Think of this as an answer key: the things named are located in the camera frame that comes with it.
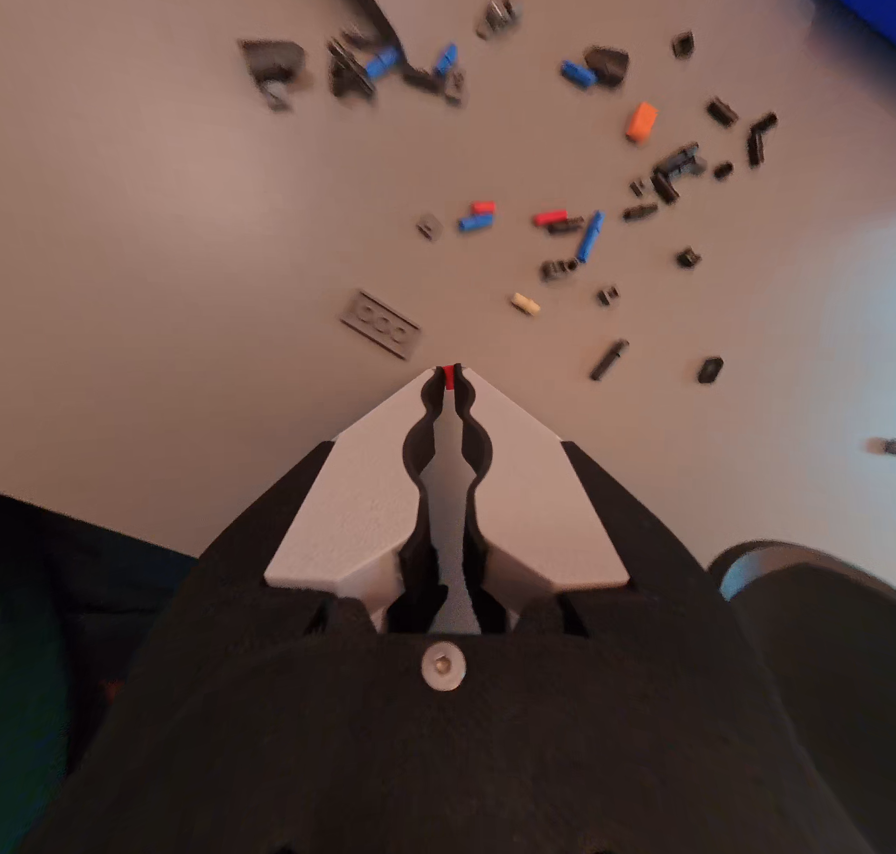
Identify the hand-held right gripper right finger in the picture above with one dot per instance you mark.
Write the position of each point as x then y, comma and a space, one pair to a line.
546, 518

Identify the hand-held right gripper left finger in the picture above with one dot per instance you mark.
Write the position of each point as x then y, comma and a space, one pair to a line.
350, 511

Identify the dark grey lego plate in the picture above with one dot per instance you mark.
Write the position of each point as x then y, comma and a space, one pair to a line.
381, 325

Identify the tan lego pin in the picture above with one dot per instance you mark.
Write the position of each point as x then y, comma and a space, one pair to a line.
525, 303

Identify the scattered small lego pieces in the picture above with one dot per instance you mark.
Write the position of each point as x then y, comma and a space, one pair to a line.
595, 231

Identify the orange lego piece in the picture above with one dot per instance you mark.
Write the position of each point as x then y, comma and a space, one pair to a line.
640, 122

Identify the blue lego connector pieces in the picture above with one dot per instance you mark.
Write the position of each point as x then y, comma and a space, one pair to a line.
381, 63

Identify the dark grey curved lego panel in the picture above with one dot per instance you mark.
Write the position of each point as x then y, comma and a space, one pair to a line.
273, 66

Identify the black office chair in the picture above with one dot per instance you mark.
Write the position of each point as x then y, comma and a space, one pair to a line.
826, 658

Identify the person's green shirt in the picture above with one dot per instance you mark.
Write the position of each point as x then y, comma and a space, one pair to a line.
35, 658

